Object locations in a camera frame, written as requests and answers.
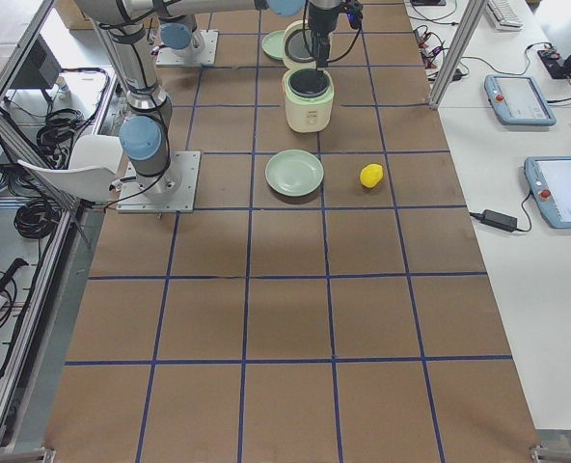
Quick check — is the white keyboard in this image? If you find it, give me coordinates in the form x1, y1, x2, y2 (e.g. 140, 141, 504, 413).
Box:
485, 0, 523, 32

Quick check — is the green plate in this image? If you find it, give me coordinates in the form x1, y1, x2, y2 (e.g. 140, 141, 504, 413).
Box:
265, 150, 324, 197
261, 30, 285, 61

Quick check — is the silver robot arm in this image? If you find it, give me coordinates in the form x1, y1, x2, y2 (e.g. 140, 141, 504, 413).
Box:
77, 1, 179, 194
77, 0, 363, 68

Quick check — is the blue teach pendant near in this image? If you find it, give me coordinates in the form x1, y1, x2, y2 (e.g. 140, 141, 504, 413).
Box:
524, 156, 571, 229

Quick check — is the black power adapter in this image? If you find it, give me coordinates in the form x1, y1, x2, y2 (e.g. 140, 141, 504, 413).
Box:
480, 209, 518, 232

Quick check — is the aluminium frame post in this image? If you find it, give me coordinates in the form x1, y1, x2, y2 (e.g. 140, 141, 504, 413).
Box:
428, 0, 486, 109

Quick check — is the green plate right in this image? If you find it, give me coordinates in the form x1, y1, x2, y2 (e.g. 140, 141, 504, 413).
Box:
265, 150, 324, 197

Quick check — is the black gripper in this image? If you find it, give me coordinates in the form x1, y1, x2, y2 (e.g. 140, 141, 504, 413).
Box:
306, 1, 363, 66

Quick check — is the blue teach pendant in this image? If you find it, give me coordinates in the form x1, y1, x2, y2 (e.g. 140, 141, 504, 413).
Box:
483, 74, 557, 127
524, 156, 571, 229

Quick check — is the yellow lemon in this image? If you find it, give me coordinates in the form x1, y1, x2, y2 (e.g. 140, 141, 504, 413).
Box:
359, 163, 384, 189

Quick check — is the green plate left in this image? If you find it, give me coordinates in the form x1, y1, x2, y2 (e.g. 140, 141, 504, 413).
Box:
261, 30, 285, 61

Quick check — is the blue teach pendant far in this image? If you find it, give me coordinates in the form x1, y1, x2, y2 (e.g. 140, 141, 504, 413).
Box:
483, 74, 557, 127

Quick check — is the cream rice cooker orange handle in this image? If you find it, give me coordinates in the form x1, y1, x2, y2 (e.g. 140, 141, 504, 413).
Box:
282, 20, 335, 133

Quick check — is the black cable bundle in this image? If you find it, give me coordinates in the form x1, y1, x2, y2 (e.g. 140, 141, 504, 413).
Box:
35, 108, 96, 170

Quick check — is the white chair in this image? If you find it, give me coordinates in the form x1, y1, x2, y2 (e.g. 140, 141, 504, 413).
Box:
18, 134, 123, 203

